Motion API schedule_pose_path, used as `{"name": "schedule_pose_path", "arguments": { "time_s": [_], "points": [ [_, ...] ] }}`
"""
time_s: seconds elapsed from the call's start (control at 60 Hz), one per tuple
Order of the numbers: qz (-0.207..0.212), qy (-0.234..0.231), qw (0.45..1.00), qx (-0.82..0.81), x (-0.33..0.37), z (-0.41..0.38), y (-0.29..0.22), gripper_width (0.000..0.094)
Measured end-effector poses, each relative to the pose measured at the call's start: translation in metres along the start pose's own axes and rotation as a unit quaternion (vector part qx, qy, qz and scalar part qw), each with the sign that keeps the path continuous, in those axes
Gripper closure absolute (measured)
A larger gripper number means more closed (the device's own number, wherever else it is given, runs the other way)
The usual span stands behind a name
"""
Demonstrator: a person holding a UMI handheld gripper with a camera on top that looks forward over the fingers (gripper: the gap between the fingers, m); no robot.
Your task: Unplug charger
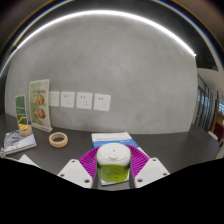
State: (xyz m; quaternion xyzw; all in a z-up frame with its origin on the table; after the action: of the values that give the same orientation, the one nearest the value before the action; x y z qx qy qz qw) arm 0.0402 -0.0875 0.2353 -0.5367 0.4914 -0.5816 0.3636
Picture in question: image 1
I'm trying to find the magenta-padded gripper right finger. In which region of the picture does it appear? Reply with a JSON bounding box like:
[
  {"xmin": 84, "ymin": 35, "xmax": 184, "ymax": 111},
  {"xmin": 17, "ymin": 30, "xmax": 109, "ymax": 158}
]
[{"xmin": 128, "ymin": 144, "xmax": 171, "ymax": 189}]

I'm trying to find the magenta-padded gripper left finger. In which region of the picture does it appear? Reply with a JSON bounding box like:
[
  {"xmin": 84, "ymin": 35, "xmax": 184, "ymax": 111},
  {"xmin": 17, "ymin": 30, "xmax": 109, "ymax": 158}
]
[{"xmin": 57, "ymin": 146, "xmax": 101, "ymax": 189}]

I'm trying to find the green and white charger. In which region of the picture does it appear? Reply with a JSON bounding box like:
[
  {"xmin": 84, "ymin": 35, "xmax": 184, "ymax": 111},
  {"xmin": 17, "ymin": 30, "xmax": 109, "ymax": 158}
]
[{"xmin": 95, "ymin": 142, "xmax": 132, "ymax": 183}]

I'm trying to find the beige tape roll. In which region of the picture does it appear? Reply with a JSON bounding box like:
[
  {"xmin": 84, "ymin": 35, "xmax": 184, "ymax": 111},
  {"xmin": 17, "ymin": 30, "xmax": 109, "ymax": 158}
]
[{"xmin": 48, "ymin": 131, "xmax": 69, "ymax": 149}]

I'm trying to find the white and blue booklet stack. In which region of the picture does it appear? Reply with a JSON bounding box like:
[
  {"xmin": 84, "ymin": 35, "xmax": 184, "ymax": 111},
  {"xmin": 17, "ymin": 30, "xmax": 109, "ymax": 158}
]
[{"xmin": 91, "ymin": 131, "xmax": 151, "ymax": 186}]

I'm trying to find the grey printed magazine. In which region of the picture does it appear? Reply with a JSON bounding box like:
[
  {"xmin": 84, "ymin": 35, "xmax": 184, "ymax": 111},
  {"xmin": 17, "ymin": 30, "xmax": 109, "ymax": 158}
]
[{"xmin": 3, "ymin": 129, "xmax": 38, "ymax": 156}]

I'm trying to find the large green menu sign stand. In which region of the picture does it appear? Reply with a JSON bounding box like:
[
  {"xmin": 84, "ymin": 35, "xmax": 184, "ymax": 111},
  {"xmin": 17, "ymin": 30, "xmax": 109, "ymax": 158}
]
[{"xmin": 28, "ymin": 78, "xmax": 54, "ymax": 133}]

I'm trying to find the small orange sign, wooden base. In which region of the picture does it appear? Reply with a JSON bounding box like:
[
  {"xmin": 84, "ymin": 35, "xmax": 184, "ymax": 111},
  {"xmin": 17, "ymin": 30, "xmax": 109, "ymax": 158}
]
[{"xmin": 14, "ymin": 94, "xmax": 34, "ymax": 137}]

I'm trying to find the curved ceiling light strip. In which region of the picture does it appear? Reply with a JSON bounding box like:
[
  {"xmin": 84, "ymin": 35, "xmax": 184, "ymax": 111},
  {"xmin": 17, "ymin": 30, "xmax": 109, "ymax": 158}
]
[{"xmin": 0, "ymin": 9, "xmax": 197, "ymax": 78}]

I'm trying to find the white wall socket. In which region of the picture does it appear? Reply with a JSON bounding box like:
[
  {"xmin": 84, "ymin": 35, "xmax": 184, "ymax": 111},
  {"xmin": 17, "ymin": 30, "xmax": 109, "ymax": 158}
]
[
  {"xmin": 76, "ymin": 92, "xmax": 94, "ymax": 110},
  {"xmin": 93, "ymin": 93, "xmax": 112, "ymax": 112},
  {"xmin": 60, "ymin": 91, "xmax": 76, "ymax": 109}
]

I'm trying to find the white wall switch plate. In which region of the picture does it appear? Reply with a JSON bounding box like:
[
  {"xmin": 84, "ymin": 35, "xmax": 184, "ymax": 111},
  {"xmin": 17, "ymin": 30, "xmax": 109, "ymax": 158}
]
[{"xmin": 48, "ymin": 91, "xmax": 60, "ymax": 108}]

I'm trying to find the glass window wall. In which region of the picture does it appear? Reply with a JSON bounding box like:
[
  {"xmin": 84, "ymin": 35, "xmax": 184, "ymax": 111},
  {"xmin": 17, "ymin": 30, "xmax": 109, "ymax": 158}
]
[{"xmin": 191, "ymin": 68, "xmax": 224, "ymax": 141}]

